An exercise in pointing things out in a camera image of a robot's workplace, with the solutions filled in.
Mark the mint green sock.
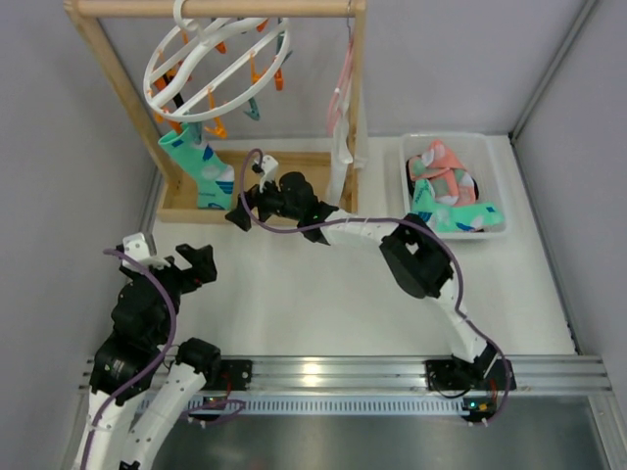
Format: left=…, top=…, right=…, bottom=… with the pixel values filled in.
left=158, top=122, right=235, bottom=211
left=410, top=179, right=506, bottom=233

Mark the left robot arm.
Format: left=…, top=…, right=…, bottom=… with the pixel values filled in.
left=72, top=235, right=221, bottom=469

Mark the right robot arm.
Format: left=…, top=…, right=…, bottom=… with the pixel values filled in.
left=225, top=171, right=513, bottom=398

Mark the white cloth on hanger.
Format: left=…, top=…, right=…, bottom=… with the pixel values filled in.
left=325, top=88, right=368, bottom=206

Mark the white round clip hanger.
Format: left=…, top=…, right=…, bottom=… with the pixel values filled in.
left=142, top=1, right=292, bottom=124

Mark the wooden clothes rack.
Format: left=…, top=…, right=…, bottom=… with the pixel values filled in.
left=64, top=1, right=366, bottom=228

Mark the black sock grey patch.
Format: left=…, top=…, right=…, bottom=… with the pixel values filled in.
left=406, top=156, right=499, bottom=233

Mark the white plastic basket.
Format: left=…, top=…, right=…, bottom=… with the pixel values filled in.
left=399, top=132, right=512, bottom=240

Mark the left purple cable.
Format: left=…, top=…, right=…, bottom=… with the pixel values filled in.
left=77, top=247, right=246, bottom=470

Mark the purple cable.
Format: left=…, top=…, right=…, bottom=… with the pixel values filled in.
left=77, top=247, right=246, bottom=470
left=237, top=149, right=513, bottom=427

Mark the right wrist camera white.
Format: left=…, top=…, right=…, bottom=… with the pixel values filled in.
left=253, top=155, right=279, bottom=193

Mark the pink wire hanger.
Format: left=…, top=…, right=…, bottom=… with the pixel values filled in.
left=326, top=18, right=354, bottom=136

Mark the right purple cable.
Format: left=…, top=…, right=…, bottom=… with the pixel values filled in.
left=237, top=149, right=513, bottom=427

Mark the aluminium rail base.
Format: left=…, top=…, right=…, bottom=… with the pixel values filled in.
left=77, top=354, right=613, bottom=417

